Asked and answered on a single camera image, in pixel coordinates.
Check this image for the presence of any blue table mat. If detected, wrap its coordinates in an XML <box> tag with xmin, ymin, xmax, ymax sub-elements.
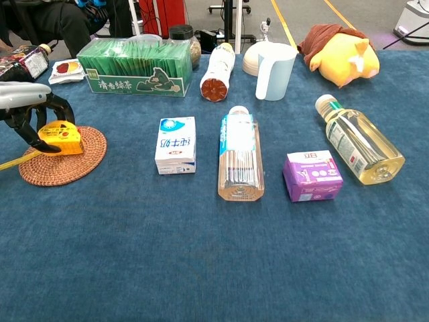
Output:
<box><xmin>0</xmin><ymin>50</ymin><xmax>429</xmax><ymax>322</ymax></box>

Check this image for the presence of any black tripod stand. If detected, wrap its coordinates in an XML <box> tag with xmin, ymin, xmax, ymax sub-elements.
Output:
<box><xmin>200</xmin><ymin>0</ymin><xmax>259</xmax><ymax>41</ymax></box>

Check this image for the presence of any white red snack packet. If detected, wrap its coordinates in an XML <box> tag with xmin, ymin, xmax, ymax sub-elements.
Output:
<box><xmin>48</xmin><ymin>58</ymin><xmax>86</xmax><ymax>85</ymax></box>

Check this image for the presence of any white blue milk carton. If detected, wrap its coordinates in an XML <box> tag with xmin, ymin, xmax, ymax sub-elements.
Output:
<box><xmin>154</xmin><ymin>116</ymin><xmax>197</xmax><ymax>176</ymax></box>

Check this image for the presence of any white slanted frame leg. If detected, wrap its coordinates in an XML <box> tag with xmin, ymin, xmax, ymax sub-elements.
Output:
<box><xmin>129</xmin><ymin>0</ymin><xmax>142</xmax><ymax>36</ymax></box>

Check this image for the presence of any clear bottle pale yellow liquid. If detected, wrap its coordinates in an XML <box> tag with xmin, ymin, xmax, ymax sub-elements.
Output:
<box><xmin>314</xmin><ymin>94</ymin><xmax>406</xmax><ymax>186</ymax></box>

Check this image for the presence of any white light-blue measuring cup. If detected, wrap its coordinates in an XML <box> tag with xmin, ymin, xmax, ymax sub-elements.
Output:
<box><xmin>255</xmin><ymin>42</ymin><xmax>299</xmax><ymax>101</ymax></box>

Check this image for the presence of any red cabinet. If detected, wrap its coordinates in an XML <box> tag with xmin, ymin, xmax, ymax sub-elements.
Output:
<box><xmin>139</xmin><ymin>0</ymin><xmax>189</xmax><ymax>38</ymax></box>

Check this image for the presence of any small purple box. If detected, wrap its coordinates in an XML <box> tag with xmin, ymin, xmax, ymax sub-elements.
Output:
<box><xmin>282</xmin><ymin>150</ymin><xmax>345</xmax><ymax>203</ymax></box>

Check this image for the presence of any round woven rattan coaster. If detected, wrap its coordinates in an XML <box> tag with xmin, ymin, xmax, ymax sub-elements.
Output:
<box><xmin>18</xmin><ymin>125</ymin><xmax>108</xmax><ymax>187</ymax></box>

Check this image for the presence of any white tea drink bottle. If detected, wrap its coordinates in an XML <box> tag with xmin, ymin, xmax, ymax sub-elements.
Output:
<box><xmin>200</xmin><ymin>42</ymin><xmax>237</xmax><ymax>103</ymax></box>

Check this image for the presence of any yellow tape measure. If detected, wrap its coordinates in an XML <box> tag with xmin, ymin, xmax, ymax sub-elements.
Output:
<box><xmin>0</xmin><ymin>119</ymin><xmax>84</xmax><ymax>172</ymax></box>

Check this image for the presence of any glass jar black lid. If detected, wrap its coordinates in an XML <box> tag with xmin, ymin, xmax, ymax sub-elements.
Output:
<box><xmin>168</xmin><ymin>23</ymin><xmax>202</xmax><ymax>70</ymax></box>

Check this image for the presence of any yellow plush toy brown cloth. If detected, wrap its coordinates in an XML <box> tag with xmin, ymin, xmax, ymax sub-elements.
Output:
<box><xmin>297</xmin><ymin>23</ymin><xmax>381</xmax><ymax>89</ymax></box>

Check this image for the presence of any white machine housing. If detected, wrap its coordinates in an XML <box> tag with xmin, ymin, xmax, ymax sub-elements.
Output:
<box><xmin>391</xmin><ymin>0</ymin><xmax>429</xmax><ymax>43</ymax></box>

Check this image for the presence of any beige bowl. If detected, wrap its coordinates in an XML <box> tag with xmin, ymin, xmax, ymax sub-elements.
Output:
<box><xmin>241</xmin><ymin>42</ymin><xmax>269</xmax><ymax>76</ymax></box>

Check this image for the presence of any white upright pole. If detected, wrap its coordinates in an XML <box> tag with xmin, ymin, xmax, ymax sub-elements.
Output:
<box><xmin>234</xmin><ymin>0</ymin><xmax>244</xmax><ymax>54</ymax></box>

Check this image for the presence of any green tea bag box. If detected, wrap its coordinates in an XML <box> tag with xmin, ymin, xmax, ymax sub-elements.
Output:
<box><xmin>76</xmin><ymin>37</ymin><xmax>194</xmax><ymax>98</ymax></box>

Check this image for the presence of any clear water bottle white cap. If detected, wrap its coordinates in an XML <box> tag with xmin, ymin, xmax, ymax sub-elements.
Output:
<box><xmin>217</xmin><ymin>105</ymin><xmax>265</xmax><ymax>203</ymax></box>

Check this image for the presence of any dark soy sauce bottle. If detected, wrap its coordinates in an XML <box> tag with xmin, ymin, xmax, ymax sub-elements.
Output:
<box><xmin>0</xmin><ymin>43</ymin><xmax>52</xmax><ymax>83</ymax></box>

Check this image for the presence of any black adapter box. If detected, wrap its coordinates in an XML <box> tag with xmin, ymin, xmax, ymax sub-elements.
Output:
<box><xmin>196</xmin><ymin>29</ymin><xmax>222</xmax><ymax>50</ymax></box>

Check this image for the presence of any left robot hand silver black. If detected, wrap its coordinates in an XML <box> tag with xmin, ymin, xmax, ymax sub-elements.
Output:
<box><xmin>0</xmin><ymin>81</ymin><xmax>76</xmax><ymax>154</ymax></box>

